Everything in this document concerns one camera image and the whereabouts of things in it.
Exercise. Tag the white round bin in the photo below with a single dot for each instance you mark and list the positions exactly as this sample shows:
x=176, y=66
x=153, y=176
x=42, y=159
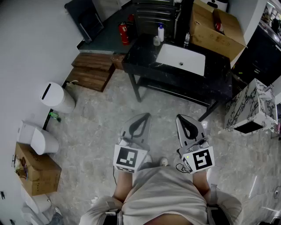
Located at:
x=57, y=99

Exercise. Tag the large open cardboard box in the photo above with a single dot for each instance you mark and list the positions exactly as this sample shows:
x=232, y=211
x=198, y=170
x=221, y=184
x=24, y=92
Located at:
x=208, y=37

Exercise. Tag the white power plug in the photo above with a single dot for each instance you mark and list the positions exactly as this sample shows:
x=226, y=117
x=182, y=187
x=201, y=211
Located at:
x=71, y=82

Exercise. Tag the white plastic fixture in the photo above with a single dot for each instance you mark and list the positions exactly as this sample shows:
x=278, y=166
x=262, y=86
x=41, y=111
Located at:
x=37, y=204

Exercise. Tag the white rounded appliance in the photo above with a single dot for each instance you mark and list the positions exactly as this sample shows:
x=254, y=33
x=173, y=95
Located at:
x=41, y=140

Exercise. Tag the person's beige shirt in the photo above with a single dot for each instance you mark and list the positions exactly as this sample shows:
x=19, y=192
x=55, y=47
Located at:
x=164, y=193

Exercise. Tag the chrome faucet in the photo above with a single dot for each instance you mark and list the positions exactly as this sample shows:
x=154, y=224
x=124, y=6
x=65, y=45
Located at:
x=186, y=40

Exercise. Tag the black marble vanity counter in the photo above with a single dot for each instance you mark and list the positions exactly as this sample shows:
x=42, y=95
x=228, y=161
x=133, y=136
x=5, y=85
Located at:
x=142, y=57

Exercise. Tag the brown wooden block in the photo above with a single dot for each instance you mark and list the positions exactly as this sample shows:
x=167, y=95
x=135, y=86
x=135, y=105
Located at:
x=118, y=61

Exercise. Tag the small brown cardboard box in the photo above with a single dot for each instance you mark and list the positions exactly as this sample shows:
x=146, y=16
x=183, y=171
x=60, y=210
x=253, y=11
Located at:
x=44, y=175

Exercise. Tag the person's shoe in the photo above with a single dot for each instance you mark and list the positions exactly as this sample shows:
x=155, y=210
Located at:
x=163, y=161
x=148, y=159

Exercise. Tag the power strip with green light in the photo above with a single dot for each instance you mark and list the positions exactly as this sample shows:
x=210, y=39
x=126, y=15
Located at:
x=53, y=115

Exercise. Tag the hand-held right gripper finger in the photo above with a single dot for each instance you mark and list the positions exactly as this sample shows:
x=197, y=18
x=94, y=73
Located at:
x=180, y=136
x=198, y=130

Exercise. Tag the dark green raised platform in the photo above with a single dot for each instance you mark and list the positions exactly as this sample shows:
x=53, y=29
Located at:
x=105, y=41

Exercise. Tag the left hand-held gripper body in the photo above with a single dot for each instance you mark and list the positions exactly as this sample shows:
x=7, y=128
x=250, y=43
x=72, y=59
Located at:
x=127, y=157

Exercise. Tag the white rectangular sink basin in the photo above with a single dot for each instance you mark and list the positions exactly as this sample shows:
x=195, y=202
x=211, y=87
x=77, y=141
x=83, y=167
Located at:
x=180, y=57

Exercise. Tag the frosted glass bottle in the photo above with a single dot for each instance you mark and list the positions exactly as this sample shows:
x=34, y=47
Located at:
x=156, y=41

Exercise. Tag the black cabinet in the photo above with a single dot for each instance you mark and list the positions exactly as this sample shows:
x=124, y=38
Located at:
x=259, y=57

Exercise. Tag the person's left forearm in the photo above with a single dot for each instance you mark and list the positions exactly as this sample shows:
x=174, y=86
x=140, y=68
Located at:
x=123, y=186

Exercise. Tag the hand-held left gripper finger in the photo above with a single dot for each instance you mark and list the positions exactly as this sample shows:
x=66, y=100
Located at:
x=125, y=130
x=146, y=136

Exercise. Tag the person's right forearm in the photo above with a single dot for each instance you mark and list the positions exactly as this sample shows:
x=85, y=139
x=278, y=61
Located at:
x=200, y=184

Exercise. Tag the person's right shoe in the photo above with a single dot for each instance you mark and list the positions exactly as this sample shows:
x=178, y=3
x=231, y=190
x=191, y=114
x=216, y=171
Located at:
x=163, y=161

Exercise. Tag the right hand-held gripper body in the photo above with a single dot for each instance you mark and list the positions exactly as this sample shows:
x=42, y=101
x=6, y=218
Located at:
x=200, y=161

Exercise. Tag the stack of wooden planks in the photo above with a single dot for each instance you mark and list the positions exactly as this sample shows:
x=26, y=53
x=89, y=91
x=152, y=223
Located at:
x=90, y=72

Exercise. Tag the white pump bottle blue cap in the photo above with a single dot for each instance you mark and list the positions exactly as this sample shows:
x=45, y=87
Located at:
x=161, y=33

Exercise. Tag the red fire extinguisher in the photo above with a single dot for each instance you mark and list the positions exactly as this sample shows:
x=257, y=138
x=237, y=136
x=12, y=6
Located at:
x=124, y=33

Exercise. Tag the white marble cabinet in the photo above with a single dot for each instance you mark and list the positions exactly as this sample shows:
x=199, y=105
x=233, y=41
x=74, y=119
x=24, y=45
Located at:
x=248, y=105

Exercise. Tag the white appliance with black emblem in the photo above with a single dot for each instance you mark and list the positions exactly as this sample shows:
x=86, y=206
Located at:
x=216, y=2

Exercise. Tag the red packet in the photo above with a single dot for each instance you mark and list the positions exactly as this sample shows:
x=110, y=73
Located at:
x=219, y=22

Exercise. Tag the person's left shoe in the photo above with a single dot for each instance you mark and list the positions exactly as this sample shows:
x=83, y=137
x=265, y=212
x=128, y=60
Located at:
x=148, y=159

